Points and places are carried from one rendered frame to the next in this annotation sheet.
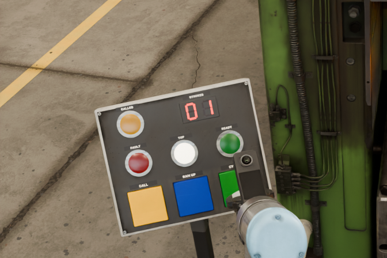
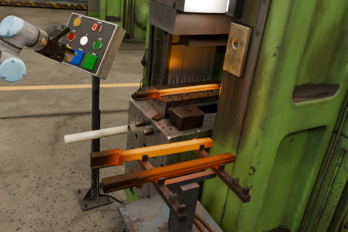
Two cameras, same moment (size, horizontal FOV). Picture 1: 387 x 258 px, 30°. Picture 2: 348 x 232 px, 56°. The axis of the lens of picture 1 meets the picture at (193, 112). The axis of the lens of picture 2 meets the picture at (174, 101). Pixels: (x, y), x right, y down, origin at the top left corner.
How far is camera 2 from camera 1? 143 cm
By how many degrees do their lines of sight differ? 32
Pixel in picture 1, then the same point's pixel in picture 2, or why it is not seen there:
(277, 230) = (9, 20)
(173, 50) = not seen: hidden behind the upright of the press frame
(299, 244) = (10, 28)
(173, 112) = (90, 24)
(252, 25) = not seen: hidden behind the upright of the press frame
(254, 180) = (56, 32)
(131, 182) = (65, 42)
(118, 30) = not seen: hidden behind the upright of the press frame
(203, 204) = (76, 61)
